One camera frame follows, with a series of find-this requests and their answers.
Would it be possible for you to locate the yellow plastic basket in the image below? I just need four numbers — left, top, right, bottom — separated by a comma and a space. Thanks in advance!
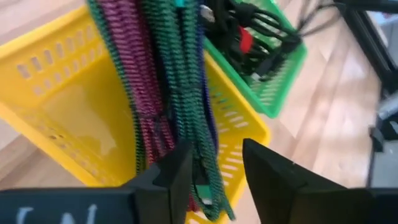
0, 4, 271, 224

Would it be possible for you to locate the green plastic basket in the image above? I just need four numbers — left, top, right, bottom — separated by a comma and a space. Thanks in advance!
201, 0, 308, 119

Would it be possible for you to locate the red cable tie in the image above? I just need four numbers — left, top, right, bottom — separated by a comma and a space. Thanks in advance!
238, 26, 254, 54

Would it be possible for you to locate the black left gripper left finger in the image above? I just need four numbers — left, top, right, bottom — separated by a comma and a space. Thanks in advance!
0, 140, 194, 224

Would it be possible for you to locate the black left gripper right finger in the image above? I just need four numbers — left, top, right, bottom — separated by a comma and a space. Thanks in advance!
241, 138, 398, 224

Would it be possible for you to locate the black cable with red tie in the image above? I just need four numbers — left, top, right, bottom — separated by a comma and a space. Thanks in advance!
205, 0, 303, 63

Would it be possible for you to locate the black table frame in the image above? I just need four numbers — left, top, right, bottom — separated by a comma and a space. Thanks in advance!
334, 0, 398, 94

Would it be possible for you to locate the magenta braided USB cable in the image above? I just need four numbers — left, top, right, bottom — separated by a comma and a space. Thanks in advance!
98, 0, 177, 166

